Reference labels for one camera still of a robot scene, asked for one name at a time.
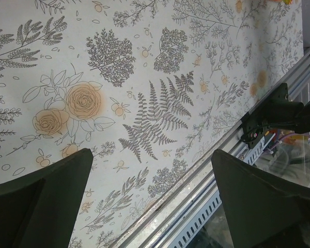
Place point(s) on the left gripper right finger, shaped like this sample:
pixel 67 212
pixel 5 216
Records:
pixel 262 210

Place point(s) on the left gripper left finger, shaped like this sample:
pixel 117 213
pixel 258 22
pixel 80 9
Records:
pixel 40 209

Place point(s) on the orange fruits candy packet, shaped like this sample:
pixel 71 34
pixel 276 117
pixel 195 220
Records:
pixel 287 2

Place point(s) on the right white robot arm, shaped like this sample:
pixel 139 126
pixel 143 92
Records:
pixel 302 121

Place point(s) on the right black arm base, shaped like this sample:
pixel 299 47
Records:
pixel 274 111

